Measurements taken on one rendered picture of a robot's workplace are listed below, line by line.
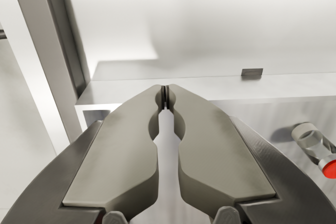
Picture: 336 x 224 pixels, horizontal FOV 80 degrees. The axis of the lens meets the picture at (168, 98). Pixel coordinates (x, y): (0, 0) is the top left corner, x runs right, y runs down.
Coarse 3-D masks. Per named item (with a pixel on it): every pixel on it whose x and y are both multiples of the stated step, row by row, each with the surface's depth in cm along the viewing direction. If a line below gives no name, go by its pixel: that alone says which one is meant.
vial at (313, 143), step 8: (296, 128) 19; (304, 128) 18; (312, 128) 18; (296, 136) 18; (304, 136) 18; (312, 136) 17; (320, 136) 17; (304, 144) 17; (312, 144) 17; (320, 144) 16; (328, 144) 16; (304, 152) 18; (312, 152) 17; (320, 152) 16; (328, 152) 16; (312, 160) 17; (320, 160) 16; (328, 160) 15; (320, 168) 16
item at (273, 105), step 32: (96, 96) 14; (128, 96) 14; (224, 96) 14; (256, 96) 13; (288, 96) 13; (320, 96) 13; (160, 128) 19; (256, 128) 19; (288, 128) 19; (320, 128) 19; (160, 160) 21; (160, 192) 24
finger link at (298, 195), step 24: (240, 120) 9; (264, 144) 8; (264, 168) 7; (288, 168) 7; (288, 192) 6; (312, 192) 6; (240, 216) 6; (264, 216) 5; (288, 216) 5; (312, 216) 5
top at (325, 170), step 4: (332, 160) 15; (328, 164) 15; (332, 164) 15; (324, 168) 15; (328, 168) 15; (332, 168) 15; (324, 172) 16; (328, 172) 15; (332, 172) 16; (328, 176) 16; (332, 176) 16
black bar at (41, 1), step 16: (32, 0) 11; (48, 0) 11; (32, 16) 12; (48, 16) 12; (64, 16) 13; (32, 32) 12; (48, 32) 12; (64, 32) 13; (48, 48) 13; (64, 48) 13; (48, 64) 13; (64, 64) 13; (48, 80) 14; (64, 80) 14; (80, 80) 15; (64, 96) 14; (64, 112) 15; (64, 128) 16; (80, 128) 16
